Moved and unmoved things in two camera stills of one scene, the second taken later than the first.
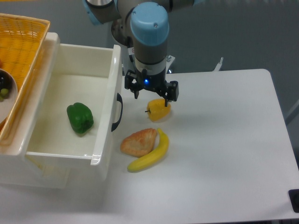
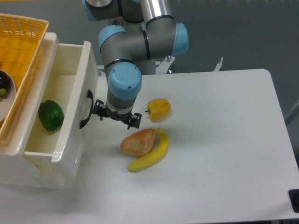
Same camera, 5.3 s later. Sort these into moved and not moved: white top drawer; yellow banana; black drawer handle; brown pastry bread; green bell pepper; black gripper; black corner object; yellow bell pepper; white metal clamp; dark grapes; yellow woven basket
Moved: green bell pepper; black gripper; black drawer handle; white top drawer
Not moved: black corner object; white metal clamp; yellow banana; yellow bell pepper; yellow woven basket; brown pastry bread; dark grapes
